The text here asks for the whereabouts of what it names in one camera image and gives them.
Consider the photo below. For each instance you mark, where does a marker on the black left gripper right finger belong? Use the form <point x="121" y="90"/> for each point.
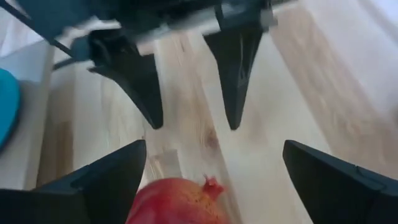
<point x="342" y="199"/>

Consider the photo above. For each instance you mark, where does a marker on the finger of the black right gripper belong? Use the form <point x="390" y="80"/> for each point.
<point x="136" y="84"/>
<point x="236" y="77"/>

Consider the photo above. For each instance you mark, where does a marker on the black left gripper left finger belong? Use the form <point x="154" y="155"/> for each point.
<point x="77" y="202"/>

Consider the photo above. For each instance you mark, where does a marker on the large red pomegranate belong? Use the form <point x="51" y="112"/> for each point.
<point x="177" y="202"/>

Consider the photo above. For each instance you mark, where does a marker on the blue collapsible bowl grey rim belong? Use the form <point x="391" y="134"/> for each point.
<point x="7" y="105"/>

